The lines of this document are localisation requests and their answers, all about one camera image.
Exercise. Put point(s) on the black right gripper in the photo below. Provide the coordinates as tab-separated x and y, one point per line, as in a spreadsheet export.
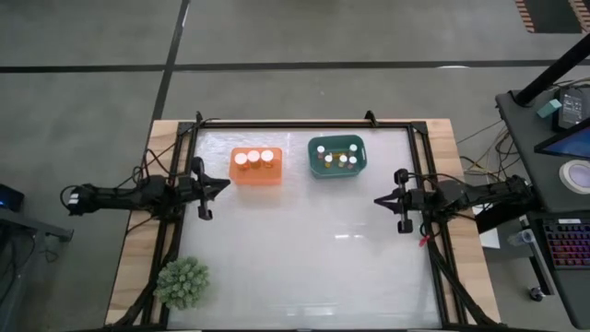
417	200

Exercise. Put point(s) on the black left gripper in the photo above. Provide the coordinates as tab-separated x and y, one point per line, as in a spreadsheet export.
193	191

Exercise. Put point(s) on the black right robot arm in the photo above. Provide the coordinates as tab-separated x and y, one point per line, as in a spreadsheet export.
488	193

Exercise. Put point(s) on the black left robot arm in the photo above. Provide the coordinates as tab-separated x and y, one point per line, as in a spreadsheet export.
120	198

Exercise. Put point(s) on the orange translucent plastic bin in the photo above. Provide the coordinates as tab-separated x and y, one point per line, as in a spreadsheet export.
256	177

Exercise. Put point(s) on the teal plastic bin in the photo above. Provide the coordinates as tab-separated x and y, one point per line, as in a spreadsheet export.
338	173

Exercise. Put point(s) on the red clip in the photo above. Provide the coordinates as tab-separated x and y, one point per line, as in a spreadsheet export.
424	240

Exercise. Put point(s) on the green artificial plant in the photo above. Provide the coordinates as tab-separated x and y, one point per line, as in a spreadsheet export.
182	283

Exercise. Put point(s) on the white paper sheet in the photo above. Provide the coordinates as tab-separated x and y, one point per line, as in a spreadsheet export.
488	237

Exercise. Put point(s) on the white glossy table sheet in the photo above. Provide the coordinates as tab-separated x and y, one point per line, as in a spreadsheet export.
304	276

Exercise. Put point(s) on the clear plastic bottle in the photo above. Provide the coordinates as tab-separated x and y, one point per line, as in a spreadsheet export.
521	237

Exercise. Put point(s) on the dark grey side desk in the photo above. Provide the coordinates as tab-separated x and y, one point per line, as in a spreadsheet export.
521	133

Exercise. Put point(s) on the black caster wheel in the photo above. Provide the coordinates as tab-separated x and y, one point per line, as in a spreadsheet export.
536	293

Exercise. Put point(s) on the white tape roll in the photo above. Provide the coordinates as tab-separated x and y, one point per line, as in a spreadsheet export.
564	175

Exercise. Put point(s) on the backlit black keyboard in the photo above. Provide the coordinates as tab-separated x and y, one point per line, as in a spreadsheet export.
569	244

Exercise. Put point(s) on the small teal box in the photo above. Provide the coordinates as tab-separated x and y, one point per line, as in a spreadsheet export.
548	108

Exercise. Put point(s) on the grey metal desk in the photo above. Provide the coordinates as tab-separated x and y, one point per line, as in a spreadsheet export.
32	223

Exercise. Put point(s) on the monitor with blue screen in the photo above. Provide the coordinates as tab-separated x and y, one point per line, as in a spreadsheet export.
574	145

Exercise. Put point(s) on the black handheld device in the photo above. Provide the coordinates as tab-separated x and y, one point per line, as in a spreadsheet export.
569	108

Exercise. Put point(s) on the black slanted pole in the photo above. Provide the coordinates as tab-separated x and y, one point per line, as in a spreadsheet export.
548	74

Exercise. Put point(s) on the black blue-lit device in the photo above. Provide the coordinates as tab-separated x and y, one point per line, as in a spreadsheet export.
11	198

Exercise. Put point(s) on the black frame clamp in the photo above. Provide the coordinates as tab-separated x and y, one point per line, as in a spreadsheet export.
199	117
370	118

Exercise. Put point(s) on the black aluminium table frame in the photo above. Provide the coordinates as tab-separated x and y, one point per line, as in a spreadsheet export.
299	124

